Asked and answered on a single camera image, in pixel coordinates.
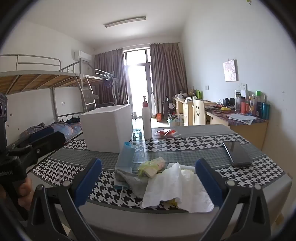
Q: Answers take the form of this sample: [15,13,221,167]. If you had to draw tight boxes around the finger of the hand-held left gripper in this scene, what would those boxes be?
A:
[20,126,57,145]
[7,132,66,167]

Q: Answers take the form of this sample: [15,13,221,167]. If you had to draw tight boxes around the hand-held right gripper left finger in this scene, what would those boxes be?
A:
[26,158,102,241]

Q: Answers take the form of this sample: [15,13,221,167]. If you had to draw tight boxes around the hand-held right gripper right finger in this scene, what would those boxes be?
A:
[195,159,271,241]

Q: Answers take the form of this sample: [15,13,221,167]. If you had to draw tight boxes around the white tissue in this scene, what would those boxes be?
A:
[142,162,214,213]

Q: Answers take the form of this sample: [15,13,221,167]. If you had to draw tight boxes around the blue face mask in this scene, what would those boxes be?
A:
[114,141,147,207]

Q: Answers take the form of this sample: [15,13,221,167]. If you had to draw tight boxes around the grey sock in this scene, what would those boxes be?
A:
[115,169,148,198]

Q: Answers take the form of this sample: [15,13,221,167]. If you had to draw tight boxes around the white foam box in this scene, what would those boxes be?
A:
[80,104,133,153]

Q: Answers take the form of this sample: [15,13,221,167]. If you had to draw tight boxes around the pale green plastic bag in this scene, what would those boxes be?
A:
[137,157,166,178]

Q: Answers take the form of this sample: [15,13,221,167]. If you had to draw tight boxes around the person's left hand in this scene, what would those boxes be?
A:
[17,178,33,209]

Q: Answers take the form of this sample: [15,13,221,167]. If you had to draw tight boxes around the patterned blanket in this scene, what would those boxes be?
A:
[20,122,83,142]

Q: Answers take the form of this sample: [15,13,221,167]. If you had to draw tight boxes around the houndstooth tablecloth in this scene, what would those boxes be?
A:
[32,124,286,210]

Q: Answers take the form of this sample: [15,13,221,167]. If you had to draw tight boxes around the metal bunk bed wooden slats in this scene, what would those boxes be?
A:
[0,54,97,139]

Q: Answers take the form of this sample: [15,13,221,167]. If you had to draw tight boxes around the red snack packet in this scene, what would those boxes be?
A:
[154,129,177,138]

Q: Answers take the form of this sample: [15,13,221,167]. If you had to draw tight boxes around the long wooden desk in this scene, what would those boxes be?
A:
[205,101,270,151]

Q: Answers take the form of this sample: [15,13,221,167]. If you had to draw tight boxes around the white plastic bucket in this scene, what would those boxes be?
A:
[168,113,179,127]

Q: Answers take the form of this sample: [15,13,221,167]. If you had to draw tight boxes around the wooden chair smiley face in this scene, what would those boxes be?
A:
[192,99,206,126]

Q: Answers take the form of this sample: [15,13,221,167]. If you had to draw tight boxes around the wooden desk with drawers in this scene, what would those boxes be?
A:
[172,97,195,127]

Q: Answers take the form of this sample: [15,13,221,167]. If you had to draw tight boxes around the printed papers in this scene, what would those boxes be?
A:
[227,113,258,126]

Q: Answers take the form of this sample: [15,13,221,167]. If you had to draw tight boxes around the metal bunk bed with ladder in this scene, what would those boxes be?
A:
[83,68,118,107]

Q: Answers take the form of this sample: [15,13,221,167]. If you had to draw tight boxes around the dark hanging clothes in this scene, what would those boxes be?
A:
[102,74,116,88]

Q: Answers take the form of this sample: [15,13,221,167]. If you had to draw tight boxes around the white pump bottle red cap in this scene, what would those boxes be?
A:
[141,95,152,140]

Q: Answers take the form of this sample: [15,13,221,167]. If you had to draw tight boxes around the black bag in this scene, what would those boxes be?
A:
[162,97,173,114]

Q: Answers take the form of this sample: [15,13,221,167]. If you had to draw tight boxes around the white air conditioner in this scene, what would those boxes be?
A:
[74,50,92,63]

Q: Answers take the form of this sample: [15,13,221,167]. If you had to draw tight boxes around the row of toiletry bottles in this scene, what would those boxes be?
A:
[234,90,270,120]

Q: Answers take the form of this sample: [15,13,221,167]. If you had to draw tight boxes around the brown curtain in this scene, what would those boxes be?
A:
[149,42,188,114]
[94,48,129,107]

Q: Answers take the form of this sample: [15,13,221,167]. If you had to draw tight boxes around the glass balcony door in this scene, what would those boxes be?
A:
[124,47,154,117]

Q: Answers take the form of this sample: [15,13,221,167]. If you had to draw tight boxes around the ceiling tube lamp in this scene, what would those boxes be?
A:
[104,16,147,28]

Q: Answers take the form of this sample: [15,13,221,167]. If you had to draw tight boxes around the wall poster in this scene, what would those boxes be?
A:
[223,60,238,82]

